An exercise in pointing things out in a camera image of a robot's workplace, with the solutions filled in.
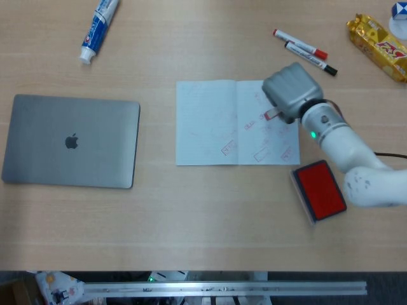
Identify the grey closed laptop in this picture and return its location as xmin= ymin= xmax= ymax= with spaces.
xmin=1 ymin=93 xmax=141 ymax=189

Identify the aluminium rail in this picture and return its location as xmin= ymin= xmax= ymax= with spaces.
xmin=83 ymin=281 xmax=368 ymax=299

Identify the gold snack packet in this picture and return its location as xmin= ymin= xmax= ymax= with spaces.
xmin=345 ymin=13 xmax=407 ymax=84

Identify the white round disc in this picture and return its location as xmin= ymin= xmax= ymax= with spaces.
xmin=388 ymin=17 xmax=407 ymax=41

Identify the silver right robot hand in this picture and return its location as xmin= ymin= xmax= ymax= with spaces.
xmin=261 ymin=62 xmax=324 ymax=125

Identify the red cap whiteboard marker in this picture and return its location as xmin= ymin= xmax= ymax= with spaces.
xmin=272 ymin=29 xmax=329 ymax=60

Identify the brown cardboard box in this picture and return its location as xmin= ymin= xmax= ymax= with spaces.
xmin=0 ymin=276 xmax=38 ymax=305

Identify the blue white toothpaste tube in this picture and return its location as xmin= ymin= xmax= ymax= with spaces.
xmin=78 ymin=0 xmax=121 ymax=66

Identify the printed white plastic bag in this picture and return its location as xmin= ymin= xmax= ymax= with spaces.
xmin=34 ymin=271 xmax=86 ymax=305

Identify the black cap whiteboard marker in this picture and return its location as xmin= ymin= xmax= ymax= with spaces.
xmin=284 ymin=40 xmax=338 ymax=77

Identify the red ink pad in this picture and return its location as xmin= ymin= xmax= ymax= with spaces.
xmin=289 ymin=159 xmax=348 ymax=226

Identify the open white lined notebook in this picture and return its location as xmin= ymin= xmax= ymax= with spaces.
xmin=175 ymin=79 xmax=301 ymax=166

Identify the blue white cube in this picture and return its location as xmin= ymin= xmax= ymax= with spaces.
xmin=390 ymin=1 xmax=407 ymax=22

